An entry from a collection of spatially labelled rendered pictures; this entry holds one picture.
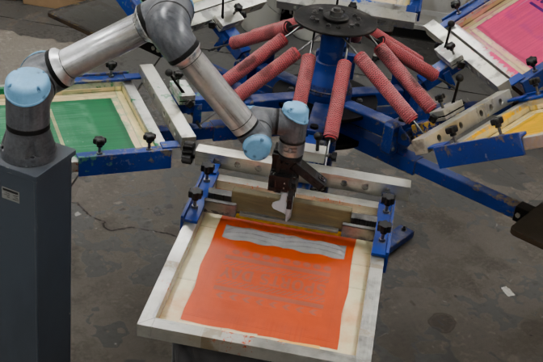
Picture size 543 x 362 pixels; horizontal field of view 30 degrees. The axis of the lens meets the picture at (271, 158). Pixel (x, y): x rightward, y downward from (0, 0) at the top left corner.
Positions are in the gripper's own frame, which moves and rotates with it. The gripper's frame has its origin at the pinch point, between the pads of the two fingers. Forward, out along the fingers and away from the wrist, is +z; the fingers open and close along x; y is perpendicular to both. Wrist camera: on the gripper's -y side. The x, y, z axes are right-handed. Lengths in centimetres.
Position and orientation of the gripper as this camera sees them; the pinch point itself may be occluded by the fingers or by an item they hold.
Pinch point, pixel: (290, 213)
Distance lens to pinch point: 299.9
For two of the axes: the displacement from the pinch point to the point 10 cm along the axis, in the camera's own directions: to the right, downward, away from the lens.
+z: -1.0, 8.7, 4.9
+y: -9.8, -1.7, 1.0
